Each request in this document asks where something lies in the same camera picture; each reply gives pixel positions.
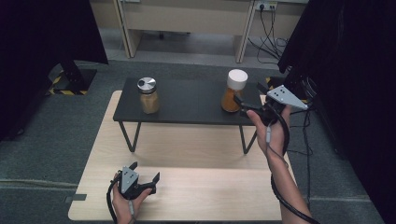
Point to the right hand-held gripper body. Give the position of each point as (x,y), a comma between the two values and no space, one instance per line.
(285,97)

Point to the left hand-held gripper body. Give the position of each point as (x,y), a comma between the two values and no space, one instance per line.
(128,179)

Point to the orange jar with white lid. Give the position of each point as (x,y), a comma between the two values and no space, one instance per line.
(232,96)

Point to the glass jar with silver lid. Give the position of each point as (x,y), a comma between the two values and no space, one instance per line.
(148,99)

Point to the person's left hand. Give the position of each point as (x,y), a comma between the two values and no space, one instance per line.
(122,205)

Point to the person's right hand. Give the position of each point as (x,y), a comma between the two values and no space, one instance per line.
(277,137)

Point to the grey tape piece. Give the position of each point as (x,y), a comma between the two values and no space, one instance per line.
(75,198)

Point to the black curtain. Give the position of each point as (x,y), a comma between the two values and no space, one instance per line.
(351,77)
(37,46)

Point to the beige desk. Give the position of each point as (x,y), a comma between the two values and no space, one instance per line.
(186,18)

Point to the white wall socket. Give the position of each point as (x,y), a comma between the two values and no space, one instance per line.
(266,5)

